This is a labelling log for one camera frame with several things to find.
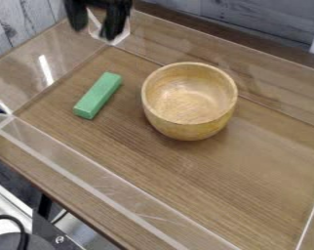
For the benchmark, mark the clear acrylic barrier wall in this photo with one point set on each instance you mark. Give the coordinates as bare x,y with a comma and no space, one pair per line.
234,192

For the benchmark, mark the black metal base plate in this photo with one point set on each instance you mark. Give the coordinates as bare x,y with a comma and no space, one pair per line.
51,235

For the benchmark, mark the green rectangular block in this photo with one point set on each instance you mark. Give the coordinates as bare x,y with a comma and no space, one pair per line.
97,95

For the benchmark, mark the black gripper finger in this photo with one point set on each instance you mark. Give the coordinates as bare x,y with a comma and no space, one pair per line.
117,13
75,13

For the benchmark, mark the clear acrylic corner bracket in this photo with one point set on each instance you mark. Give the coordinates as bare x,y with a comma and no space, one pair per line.
93,29

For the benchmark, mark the black table leg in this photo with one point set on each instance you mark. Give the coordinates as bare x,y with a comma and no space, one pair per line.
43,206

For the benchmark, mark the brown wooden bowl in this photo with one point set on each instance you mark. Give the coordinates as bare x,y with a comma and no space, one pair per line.
188,99

